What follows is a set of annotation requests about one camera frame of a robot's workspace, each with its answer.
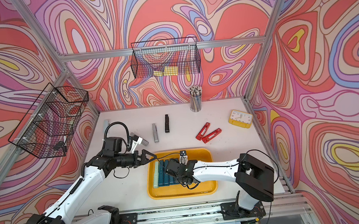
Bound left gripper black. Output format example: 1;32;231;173
113;148;157;170

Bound grey pruning pliers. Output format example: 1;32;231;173
152;123;159;143

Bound dark teal pruning pliers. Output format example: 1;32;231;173
158;161;165;187

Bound black pruning pliers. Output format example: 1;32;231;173
164;114;170;133

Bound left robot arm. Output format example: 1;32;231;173
26;137;157;224

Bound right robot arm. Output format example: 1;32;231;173
164;153;275;211

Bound grey pruning pliers angled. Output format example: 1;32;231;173
130;132;149;146

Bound yellow plastic storage tray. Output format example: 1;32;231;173
147;150;218;200

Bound light blue-grey pliers far left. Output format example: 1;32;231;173
103;120;109;131

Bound pencil holder cup with pencils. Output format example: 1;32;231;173
189;85;202;112

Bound yellow alarm clock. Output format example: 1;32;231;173
228;110;253;129

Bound yellow sticky notes in basket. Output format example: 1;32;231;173
153;66;179;77

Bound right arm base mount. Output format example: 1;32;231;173
220;190;267;221

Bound aluminium front rail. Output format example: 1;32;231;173
134;194;319;224

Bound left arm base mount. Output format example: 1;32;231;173
98;205;138;224

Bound black wire basket left wall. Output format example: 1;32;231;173
8;83;89;159

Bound black wire basket wall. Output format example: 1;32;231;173
130;36;201;79
8;83;89;159

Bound black wire basket back wall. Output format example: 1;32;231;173
130;36;201;79

